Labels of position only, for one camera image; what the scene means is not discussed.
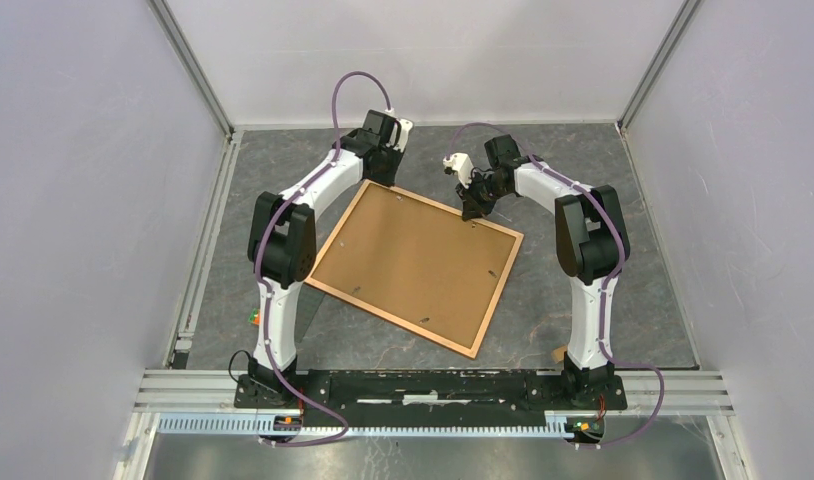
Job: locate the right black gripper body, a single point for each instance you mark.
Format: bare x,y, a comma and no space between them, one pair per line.
482,189

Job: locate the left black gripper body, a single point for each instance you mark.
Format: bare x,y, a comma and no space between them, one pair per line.
388,169

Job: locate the wooden picture frame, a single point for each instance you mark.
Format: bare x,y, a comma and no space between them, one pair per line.
415,263

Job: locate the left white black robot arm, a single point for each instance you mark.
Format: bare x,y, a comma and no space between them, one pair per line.
283,240

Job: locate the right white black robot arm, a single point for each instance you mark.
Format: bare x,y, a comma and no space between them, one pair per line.
589,239

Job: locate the grey building baseplate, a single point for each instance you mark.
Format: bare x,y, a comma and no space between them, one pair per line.
309,302

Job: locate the small cardboard block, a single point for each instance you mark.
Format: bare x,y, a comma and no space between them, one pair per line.
559,353

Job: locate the green toy brick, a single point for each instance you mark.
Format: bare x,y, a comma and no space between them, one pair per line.
254,318

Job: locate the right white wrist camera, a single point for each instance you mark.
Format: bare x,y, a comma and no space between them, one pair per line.
459,164

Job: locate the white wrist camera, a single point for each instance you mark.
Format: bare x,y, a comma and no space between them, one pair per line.
401,131
459,164

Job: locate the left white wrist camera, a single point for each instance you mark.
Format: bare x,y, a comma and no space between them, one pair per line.
401,131

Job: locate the slotted cable duct rail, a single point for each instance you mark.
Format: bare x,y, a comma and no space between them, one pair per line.
268,425

